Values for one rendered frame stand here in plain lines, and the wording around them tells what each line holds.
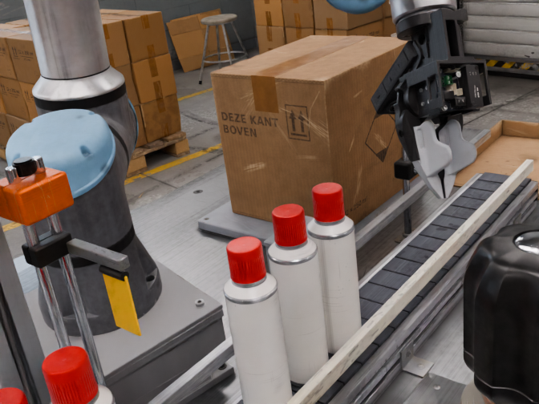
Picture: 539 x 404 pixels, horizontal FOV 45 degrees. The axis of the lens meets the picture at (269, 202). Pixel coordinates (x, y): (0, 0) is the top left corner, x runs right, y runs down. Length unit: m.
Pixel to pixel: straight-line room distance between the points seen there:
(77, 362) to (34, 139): 0.33
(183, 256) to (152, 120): 2.97
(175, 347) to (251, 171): 0.46
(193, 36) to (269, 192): 5.66
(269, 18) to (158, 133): 1.13
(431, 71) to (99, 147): 0.37
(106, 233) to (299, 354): 0.25
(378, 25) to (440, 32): 3.57
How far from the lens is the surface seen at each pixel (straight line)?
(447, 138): 0.81
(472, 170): 1.37
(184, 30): 6.72
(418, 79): 0.77
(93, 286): 0.77
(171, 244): 1.20
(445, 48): 0.76
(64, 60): 0.83
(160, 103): 4.09
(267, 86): 1.06
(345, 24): 4.09
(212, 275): 1.07
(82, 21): 0.82
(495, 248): 0.38
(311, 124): 1.02
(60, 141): 0.73
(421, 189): 0.98
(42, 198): 0.52
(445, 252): 0.91
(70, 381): 0.49
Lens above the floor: 1.36
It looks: 24 degrees down
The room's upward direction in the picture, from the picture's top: 8 degrees counter-clockwise
